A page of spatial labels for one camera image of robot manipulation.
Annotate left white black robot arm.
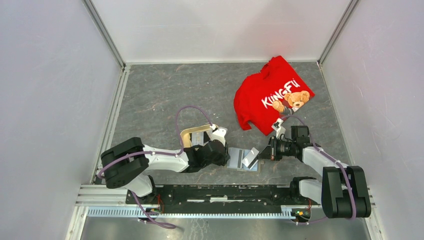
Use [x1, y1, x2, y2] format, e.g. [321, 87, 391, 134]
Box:
[97, 137, 230, 204]

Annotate silver VIP credit card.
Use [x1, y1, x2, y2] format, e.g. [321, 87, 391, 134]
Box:
[241, 147, 260, 170]

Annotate beige oval tray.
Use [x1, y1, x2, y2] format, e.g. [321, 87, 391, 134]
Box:
[180, 124, 212, 148]

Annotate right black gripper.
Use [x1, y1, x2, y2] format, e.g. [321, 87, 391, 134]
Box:
[255, 135, 296, 161]

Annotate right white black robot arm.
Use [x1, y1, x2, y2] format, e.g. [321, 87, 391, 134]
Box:
[258, 125, 372, 219]

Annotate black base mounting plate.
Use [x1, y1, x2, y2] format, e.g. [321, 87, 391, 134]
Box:
[125, 183, 322, 215]

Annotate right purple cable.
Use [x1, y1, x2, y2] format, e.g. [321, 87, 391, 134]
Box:
[280, 114, 357, 225]

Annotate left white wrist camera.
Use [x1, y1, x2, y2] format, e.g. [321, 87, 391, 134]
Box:
[210, 124, 228, 146]

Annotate aluminium frame rail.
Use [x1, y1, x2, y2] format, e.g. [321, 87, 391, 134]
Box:
[76, 184, 377, 220]

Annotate red kung fu t-shirt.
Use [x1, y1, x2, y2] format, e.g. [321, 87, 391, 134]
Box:
[233, 56, 315, 135]

